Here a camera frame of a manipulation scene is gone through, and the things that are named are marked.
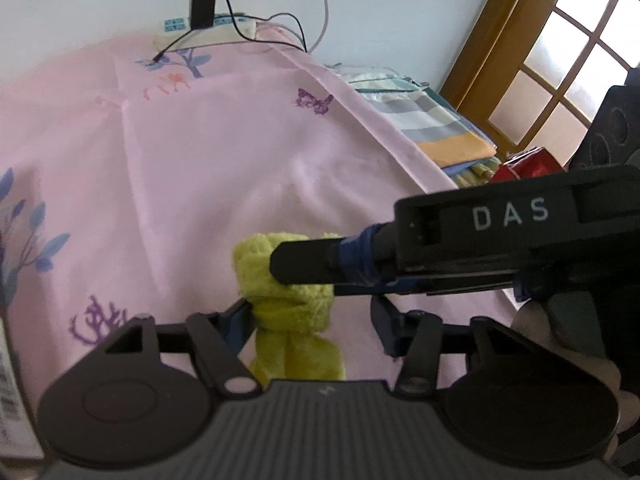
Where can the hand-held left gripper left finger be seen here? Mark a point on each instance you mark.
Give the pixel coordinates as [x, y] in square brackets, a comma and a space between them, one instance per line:
[239, 320]

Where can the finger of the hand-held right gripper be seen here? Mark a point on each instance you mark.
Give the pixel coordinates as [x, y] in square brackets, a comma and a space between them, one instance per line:
[370, 289]
[305, 260]

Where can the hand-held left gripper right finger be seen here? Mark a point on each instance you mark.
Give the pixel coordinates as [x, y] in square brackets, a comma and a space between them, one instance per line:
[384, 327]

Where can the yellow-green towel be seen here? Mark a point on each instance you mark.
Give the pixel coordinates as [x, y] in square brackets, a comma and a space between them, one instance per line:
[295, 305]

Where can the person's right hand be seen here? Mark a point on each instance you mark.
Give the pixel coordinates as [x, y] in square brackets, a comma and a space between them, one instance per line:
[535, 325]

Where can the yellow floral blanket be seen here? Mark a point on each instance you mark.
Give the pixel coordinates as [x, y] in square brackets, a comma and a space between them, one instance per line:
[475, 172]

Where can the red box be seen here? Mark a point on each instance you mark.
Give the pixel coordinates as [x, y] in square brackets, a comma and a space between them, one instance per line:
[530, 165]

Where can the striped folded blanket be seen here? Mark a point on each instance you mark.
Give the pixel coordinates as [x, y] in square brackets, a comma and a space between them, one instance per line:
[430, 120]

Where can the pink printed bedsheet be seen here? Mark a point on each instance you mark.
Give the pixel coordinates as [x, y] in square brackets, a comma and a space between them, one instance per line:
[225, 135]

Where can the wooden framed window door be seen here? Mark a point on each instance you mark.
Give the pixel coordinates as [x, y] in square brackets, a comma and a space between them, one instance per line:
[500, 35]

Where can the white power strip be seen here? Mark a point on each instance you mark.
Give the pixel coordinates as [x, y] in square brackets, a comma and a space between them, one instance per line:
[230, 30]

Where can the black charger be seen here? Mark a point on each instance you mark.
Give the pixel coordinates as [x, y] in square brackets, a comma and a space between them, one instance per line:
[201, 7]

